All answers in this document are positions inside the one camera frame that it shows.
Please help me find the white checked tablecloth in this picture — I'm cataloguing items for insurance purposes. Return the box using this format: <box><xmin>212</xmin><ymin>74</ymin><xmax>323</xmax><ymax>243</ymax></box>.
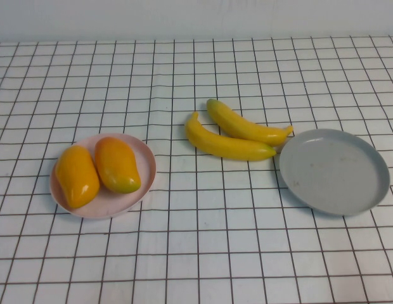
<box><xmin>0</xmin><ymin>34</ymin><xmax>393</xmax><ymax>304</ymax></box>

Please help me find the orange mango green tip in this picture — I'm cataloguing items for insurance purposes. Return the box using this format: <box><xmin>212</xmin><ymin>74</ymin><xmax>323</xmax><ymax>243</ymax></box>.
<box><xmin>94</xmin><ymin>136</ymin><xmax>142</xmax><ymax>194</ymax></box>

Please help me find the yellow plastic banana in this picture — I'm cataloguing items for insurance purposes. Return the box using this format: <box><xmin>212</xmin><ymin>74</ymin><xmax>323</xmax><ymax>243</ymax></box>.
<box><xmin>184</xmin><ymin>111</ymin><xmax>277</xmax><ymax>162</ymax></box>
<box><xmin>206</xmin><ymin>98</ymin><xmax>294</xmax><ymax>147</ymax></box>

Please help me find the plain orange mango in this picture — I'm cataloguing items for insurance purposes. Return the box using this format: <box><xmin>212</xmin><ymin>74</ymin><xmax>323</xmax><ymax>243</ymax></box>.
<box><xmin>55</xmin><ymin>144</ymin><xmax>101</xmax><ymax>209</ymax></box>

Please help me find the pink round plate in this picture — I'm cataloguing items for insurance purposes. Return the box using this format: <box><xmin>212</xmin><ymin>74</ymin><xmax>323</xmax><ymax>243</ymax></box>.
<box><xmin>49</xmin><ymin>132</ymin><xmax>157</xmax><ymax>219</ymax></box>

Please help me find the grey round plate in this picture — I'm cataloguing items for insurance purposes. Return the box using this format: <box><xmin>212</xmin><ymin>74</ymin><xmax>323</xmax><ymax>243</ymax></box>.
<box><xmin>278</xmin><ymin>128</ymin><xmax>391</xmax><ymax>217</ymax></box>

